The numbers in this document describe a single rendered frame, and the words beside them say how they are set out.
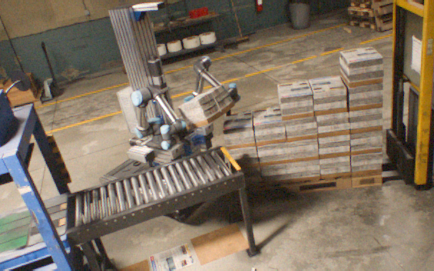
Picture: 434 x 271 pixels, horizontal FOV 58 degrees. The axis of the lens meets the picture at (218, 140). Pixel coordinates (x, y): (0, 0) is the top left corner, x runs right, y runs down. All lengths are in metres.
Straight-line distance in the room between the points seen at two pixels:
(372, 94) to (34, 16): 7.84
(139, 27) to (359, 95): 2.05
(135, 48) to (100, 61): 6.32
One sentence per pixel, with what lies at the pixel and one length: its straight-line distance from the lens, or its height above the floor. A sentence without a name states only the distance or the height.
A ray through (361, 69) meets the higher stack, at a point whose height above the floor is 1.21.
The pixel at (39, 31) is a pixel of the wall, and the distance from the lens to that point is 9.94.
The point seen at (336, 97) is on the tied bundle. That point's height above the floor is 0.98.
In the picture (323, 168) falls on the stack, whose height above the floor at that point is 0.27.
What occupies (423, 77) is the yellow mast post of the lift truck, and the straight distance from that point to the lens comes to 3.59.
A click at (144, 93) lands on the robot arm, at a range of 3.34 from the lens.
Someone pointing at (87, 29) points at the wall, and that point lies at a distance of 9.88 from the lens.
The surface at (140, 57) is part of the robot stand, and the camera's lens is 3.72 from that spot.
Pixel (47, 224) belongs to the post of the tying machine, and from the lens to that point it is 2.71.
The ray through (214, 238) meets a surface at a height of 0.00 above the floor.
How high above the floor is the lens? 2.40
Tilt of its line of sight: 27 degrees down
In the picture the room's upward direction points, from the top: 12 degrees counter-clockwise
